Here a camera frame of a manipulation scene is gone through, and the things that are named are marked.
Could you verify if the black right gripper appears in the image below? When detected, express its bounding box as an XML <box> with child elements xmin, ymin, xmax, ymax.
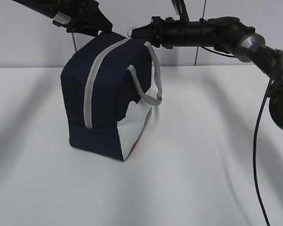
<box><xmin>131</xmin><ymin>16</ymin><xmax>186</xmax><ymax>49</ymax></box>

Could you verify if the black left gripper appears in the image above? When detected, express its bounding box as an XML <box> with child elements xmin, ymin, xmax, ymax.
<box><xmin>52</xmin><ymin>0</ymin><xmax>113</xmax><ymax>37</ymax></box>

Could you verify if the navy blue lunch bag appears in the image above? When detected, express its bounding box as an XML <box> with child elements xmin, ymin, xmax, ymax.
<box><xmin>60</xmin><ymin>32</ymin><xmax>162</xmax><ymax>161</ymax></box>

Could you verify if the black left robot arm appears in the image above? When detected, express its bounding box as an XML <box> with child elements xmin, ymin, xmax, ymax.
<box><xmin>17</xmin><ymin>0</ymin><xmax>113</xmax><ymax>37</ymax></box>

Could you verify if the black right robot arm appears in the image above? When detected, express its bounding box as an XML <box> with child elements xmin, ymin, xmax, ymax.
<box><xmin>131</xmin><ymin>0</ymin><xmax>283</xmax><ymax>130</ymax></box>

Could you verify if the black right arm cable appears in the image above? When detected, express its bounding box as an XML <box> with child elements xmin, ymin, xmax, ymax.
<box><xmin>253</xmin><ymin>50</ymin><xmax>283</xmax><ymax>226</ymax></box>

